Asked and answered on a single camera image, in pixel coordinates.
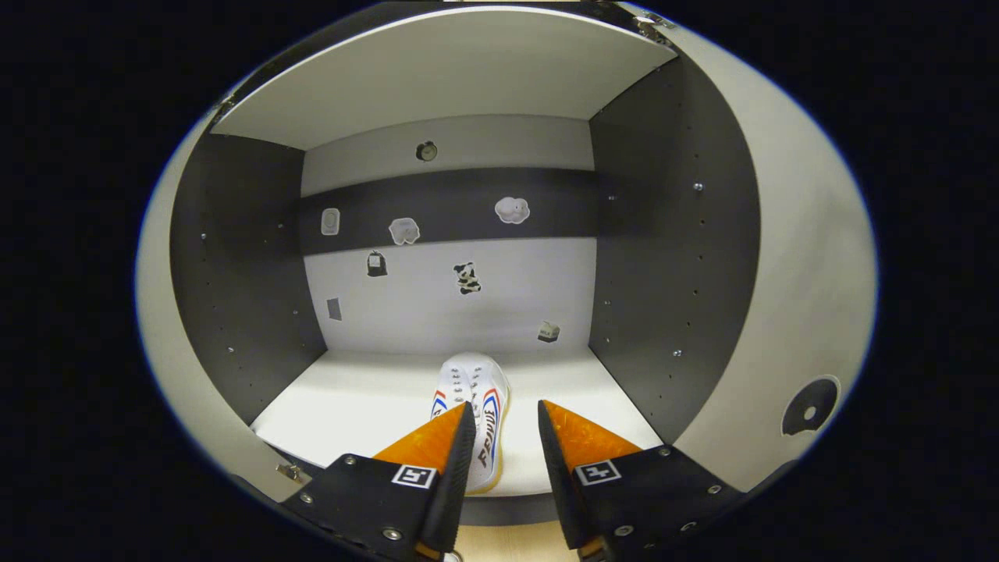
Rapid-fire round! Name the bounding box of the white striped shoe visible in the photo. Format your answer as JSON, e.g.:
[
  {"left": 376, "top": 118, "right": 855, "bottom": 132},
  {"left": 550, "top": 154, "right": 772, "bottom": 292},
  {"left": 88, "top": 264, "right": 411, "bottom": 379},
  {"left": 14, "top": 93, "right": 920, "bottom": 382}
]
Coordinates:
[{"left": 429, "top": 353, "right": 510, "bottom": 495}]

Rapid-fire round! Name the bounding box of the white shoe cabinet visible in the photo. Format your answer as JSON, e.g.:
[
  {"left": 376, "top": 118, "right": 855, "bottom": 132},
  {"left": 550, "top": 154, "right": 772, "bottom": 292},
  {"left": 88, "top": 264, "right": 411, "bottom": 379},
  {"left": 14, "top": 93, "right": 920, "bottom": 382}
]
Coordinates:
[{"left": 168, "top": 4, "right": 762, "bottom": 528}]

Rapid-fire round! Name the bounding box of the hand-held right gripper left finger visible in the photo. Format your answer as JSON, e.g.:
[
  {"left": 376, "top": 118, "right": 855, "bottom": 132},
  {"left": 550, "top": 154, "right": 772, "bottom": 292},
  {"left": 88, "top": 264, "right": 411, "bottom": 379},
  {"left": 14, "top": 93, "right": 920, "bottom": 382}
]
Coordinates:
[{"left": 281, "top": 400, "right": 478, "bottom": 562}]

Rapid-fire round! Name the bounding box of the white shoe cabinet door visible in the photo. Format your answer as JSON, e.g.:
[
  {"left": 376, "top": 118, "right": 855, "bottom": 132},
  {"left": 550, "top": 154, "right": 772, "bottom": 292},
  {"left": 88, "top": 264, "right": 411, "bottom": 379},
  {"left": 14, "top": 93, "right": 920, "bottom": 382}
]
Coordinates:
[
  {"left": 624, "top": 4, "right": 879, "bottom": 493},
  {"left": 137, "top": 117, "right": 313, "bottom": 502}
]

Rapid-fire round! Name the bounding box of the white cabinet shelf board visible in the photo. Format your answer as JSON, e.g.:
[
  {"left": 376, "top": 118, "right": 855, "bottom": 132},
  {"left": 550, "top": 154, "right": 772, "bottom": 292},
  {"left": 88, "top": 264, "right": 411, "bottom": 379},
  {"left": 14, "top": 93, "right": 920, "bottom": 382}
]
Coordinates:
[
  {"left": 250, "top": 347, "right": 664, "bottom": 498},
  {"left": 209, "top": 6, "right": 678, "bottom": 151}
]

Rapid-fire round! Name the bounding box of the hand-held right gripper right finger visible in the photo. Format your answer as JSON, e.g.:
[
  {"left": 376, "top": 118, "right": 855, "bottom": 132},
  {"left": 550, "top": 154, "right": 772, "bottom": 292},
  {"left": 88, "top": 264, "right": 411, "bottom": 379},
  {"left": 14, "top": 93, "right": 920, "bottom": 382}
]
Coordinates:
[{"left": 537, "top": 400, "right": 742, "bottom": 562}]

